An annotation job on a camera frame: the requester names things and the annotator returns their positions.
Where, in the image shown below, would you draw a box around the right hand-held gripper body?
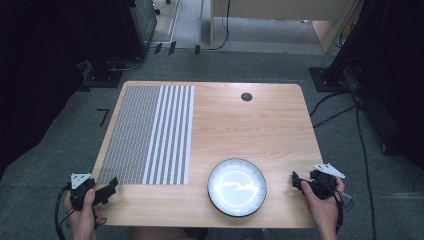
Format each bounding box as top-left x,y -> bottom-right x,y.
308,162 -> 346,201

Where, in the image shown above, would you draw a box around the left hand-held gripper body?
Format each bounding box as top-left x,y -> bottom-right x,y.
69,172 -> 98,212

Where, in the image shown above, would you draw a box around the white plate with dark rim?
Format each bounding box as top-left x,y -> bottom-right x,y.
206,157 -> 268,219

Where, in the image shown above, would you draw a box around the person's right hand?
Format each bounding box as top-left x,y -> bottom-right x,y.
300,177 -> 346,234

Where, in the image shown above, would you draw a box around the person's left hand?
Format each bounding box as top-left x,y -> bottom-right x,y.
64,188 -> 104,235

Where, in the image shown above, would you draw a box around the grey striped placemat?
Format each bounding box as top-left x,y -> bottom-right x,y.
96,85 -> 196,186

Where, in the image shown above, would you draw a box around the black angled tape mark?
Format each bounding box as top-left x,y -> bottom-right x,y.
96,107 -> 110,128

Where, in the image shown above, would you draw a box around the black stand base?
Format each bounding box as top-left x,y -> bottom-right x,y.
308,66 -> 355,93
81,59 -> 125,89

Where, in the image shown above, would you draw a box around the person's legs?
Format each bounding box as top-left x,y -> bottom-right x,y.
129,226 -> 270,240

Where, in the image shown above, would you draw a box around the dark green cabinet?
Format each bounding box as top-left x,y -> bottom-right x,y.
129,0 -> 158,58

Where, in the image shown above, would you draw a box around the light wooden desk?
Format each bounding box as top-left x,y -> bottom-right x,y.
209,0 -> 362,55

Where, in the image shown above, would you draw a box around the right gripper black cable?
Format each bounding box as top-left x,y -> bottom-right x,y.
313,176 -> 356,234

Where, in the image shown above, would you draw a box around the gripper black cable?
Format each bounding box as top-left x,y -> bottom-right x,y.
54,184 -> 108,240
313,176 -> 356,234

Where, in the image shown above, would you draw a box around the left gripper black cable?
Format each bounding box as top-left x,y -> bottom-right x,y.
54,184 -> 108,240

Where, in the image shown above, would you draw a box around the long black floor cable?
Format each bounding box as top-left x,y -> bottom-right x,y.
353,96 -> 378,240

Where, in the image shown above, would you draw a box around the grey cable at stand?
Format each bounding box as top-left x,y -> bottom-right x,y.
105,57 -> 144,73

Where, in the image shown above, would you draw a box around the black hanging cable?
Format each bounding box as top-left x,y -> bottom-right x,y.
211,0 -> 232,52

